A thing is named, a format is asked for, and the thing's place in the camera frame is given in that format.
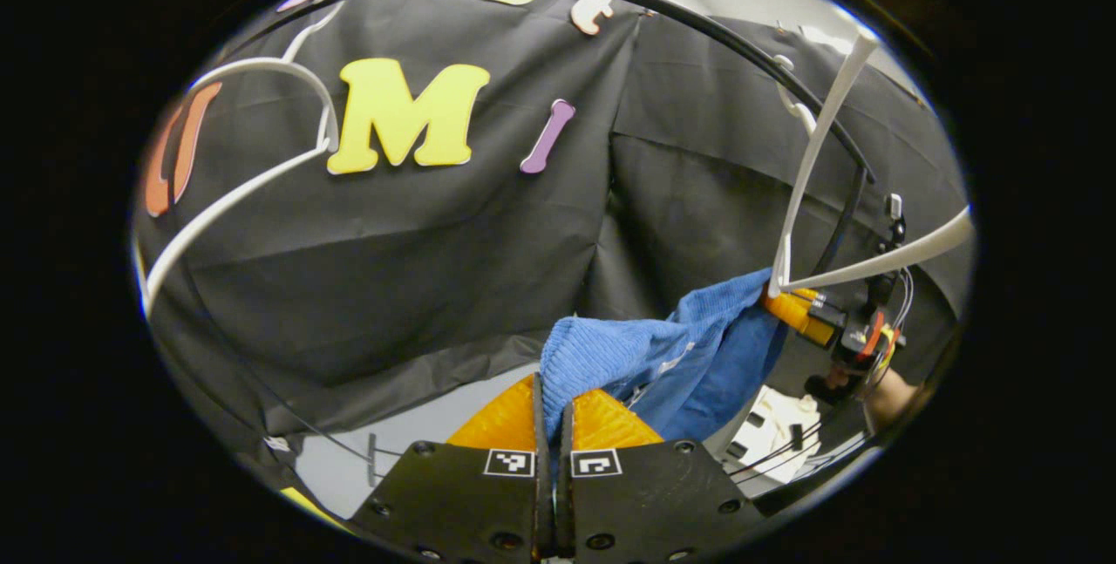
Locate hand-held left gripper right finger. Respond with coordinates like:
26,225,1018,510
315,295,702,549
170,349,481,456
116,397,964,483
556,388,770,563

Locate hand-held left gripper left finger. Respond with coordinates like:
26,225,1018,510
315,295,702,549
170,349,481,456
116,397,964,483
348,372,556,563

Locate white plastic hanger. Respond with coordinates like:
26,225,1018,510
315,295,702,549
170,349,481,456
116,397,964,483
139,56,342,318
766,27,976,300

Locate blue corduroy shirt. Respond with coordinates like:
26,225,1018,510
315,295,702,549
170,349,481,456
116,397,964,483
538,267,791,444

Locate white fabric item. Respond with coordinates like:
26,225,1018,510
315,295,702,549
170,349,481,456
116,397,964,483
726,384,823,484

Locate black backdrop cloth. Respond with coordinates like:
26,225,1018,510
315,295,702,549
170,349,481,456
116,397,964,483
131,0,974,495

